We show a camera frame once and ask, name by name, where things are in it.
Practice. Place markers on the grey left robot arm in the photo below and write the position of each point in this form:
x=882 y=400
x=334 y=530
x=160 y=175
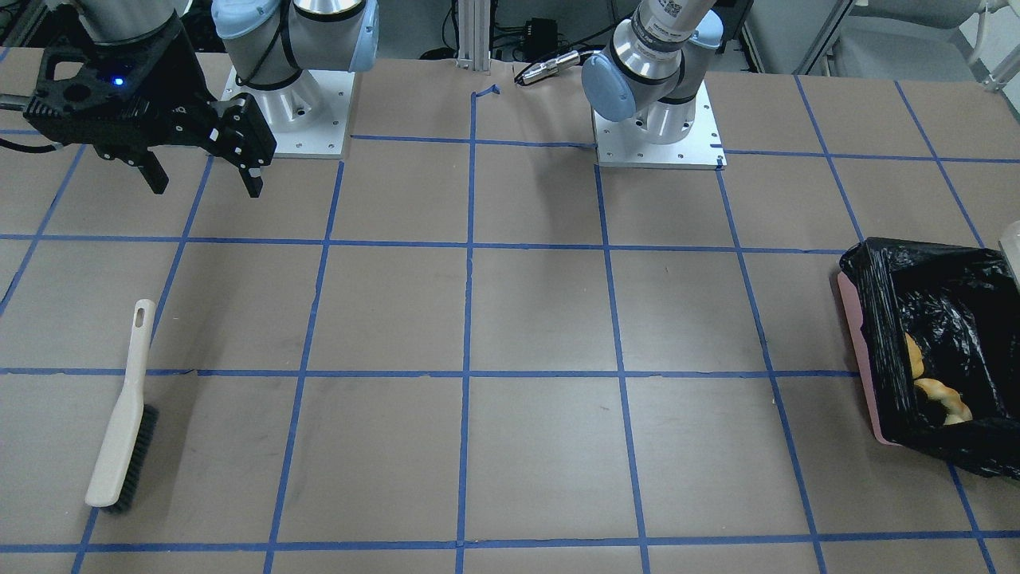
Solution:
x=644 y=62

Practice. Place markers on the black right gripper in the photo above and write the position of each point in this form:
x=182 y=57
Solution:
x=194 y=102

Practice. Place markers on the white brush black bristles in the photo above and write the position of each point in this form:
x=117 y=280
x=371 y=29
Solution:
x=131 y=426

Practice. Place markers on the pink bin with black bag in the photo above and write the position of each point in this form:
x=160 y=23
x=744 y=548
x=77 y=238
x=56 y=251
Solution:
x=960 y=305

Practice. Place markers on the black power adapter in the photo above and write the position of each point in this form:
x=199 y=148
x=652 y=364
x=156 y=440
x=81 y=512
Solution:
x=540 y=36

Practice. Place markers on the aluminium frame post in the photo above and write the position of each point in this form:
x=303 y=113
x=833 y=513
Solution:
x=474 y=35

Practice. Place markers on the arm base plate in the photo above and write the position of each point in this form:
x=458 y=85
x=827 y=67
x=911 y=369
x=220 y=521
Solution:
x=310 y=119
x=663 y=136

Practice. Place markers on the beige curved bread piece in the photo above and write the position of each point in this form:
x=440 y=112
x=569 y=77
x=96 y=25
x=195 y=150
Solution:
x=949 y=399

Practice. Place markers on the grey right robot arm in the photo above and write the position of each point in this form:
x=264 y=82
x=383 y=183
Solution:
x=270 y=42

